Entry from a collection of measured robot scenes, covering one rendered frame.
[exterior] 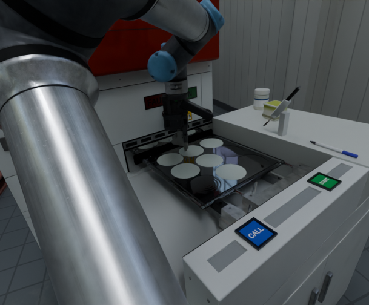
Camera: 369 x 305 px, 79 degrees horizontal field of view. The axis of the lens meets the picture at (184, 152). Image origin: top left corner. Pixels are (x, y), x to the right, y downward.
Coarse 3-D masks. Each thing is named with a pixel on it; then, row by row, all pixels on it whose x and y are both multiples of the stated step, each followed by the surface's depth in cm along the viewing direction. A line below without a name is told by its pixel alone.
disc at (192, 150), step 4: (188, 148) 92; (192, 148) 92; (196, 148) 92; (200, 148) 91; (180, 152) 89; (184, 152) 89; (188, 152) 89; (192, 152) 88; (196, 152) 88; (200, 152) 88; (188, 156) 86
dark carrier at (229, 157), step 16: (192, 144) 96; (224, 144) 93; (192, 160) 83; (224, 160) 81; (240, 160) 80; (256, 160) 80; (272, 160) 79; (208, 176) 73; (192, 192) 65; (208, 192) 65
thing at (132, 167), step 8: (192, 128) 101; (200, 128) 102; (208, 128) 105; (168, 136) 94; (144, 144) 89; (152, 144) 90; (160, 144) 92; (128, 152) 85; (136, 152) 87; (128, 160) 86; (128, 168) 87; (136, 168) 89
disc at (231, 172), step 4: (228, 164) 79; (232, 164) 78; (220, 168) 76; (224, 168) 76; (228, 168) 76; (232, 168) 76; (236, 168) 76; (240, 168) 76; (216, 172) 74; (220, 172) 74; (224, 172) 74; (228, 172) 74; (232, 172) 73; (236, 172) 73; (240, 172) 73; (244, 172) 73; (220, 176) 72; (224, 176) 72; (228, 176) 72; (232, 176) 72; (236, 176) 71; (240, 176) 71; (244, 176) 71
